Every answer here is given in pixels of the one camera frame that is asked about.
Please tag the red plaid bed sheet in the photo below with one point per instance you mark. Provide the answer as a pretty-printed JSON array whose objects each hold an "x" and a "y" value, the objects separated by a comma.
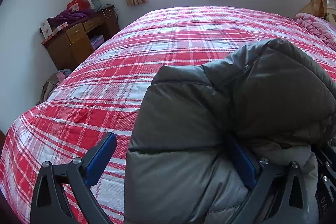
[{"x": 103, "y": 93}]

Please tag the wooden desk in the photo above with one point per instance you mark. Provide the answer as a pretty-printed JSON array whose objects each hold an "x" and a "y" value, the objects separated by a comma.
[{"x": 72, "y": 45}]

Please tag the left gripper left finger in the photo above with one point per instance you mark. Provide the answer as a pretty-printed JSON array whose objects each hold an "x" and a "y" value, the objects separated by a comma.
[{"x": 50, "y": 204}]

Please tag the purple garment on desk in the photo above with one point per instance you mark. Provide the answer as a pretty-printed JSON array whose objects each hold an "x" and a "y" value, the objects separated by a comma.
[{"x": 69, "y": 16}]

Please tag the flat red box on desk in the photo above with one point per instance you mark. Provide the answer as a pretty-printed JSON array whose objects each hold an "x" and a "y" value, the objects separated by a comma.
[{"x": 55, "y": 31}]

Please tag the grey puffer jacket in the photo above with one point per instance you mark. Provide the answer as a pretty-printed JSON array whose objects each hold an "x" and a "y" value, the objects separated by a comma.
[{"x": 269, "y": 97}]

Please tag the pink folded quilt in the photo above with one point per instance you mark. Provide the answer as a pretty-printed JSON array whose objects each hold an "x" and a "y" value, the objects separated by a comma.
[{"x": 321, "y": 28}]

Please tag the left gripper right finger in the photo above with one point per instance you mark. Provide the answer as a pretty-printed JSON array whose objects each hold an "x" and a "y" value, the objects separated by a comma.
[{"x": 276, "y": 193}]

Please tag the wooden headboard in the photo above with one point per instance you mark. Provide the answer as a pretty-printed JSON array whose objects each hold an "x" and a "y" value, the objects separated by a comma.
[{"x": 331, "y": 11}]

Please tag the white box on desk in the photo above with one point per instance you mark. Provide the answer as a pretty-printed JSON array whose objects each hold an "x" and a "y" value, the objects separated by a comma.
[{"x": 46, "y": 29}]

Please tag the clothes pile on floor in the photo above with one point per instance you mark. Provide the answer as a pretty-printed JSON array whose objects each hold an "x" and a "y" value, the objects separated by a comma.
[{"x": 52, "y": 83}]

